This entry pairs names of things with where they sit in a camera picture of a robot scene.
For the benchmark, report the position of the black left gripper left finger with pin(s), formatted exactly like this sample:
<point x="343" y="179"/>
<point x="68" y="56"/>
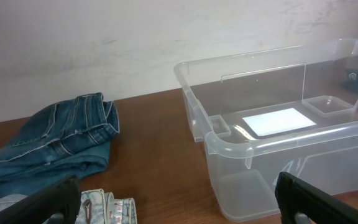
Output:
<point x="58" y="203"/>

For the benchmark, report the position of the clear plastic storage container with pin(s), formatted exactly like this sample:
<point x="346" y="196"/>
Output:
<point x="262" y="113"/>

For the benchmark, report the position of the light blue folded jeans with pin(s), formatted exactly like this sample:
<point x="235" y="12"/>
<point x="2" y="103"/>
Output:
<point x="97" y="207"/>

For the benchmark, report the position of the dark blue folded jeans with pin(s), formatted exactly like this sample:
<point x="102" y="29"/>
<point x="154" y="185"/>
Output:
<point x="67" y="138"/>

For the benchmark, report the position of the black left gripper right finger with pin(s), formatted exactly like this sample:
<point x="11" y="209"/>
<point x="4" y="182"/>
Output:
<point x="300" y="202"/>

